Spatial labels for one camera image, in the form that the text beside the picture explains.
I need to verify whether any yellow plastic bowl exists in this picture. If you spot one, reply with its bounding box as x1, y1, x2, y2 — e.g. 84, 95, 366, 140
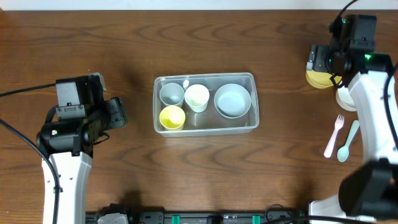
305, 70, 333, 89

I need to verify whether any white plastic bowl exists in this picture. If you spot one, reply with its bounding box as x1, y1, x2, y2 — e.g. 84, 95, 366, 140
336, 87, 356, 111

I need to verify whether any yellow plastic cup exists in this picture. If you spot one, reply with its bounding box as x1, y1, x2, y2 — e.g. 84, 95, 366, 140
159, 106, 186, 131

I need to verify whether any grey plastic cup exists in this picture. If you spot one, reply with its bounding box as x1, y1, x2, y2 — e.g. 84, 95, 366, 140
160, 83, 185, 108

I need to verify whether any white plastic cup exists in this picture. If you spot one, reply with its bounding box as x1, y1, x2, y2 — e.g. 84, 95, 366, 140
184, 84, 210, 113

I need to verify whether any grey blue plastic bowl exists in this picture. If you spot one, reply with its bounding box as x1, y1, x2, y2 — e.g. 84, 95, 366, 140
214, 83, 251, 119

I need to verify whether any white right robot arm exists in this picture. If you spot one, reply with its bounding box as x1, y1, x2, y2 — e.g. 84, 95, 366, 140
307, 50, 397, 223

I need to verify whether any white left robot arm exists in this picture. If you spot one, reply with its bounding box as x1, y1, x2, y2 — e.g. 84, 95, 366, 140
37, 97, 127, 223

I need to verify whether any clear plastic container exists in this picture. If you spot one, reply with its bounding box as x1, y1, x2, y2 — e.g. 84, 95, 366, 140
153, 72, 259, 137

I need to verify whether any pink plastic fork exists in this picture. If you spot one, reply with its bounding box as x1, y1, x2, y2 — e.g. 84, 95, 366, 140
323, 114, 345, 158

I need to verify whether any mint green plastic spoon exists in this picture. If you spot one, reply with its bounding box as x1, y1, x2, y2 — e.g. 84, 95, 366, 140
337, 120, 359, 162

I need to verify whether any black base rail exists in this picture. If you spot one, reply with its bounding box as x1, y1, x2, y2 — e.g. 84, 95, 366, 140
85, 203, 306, 224

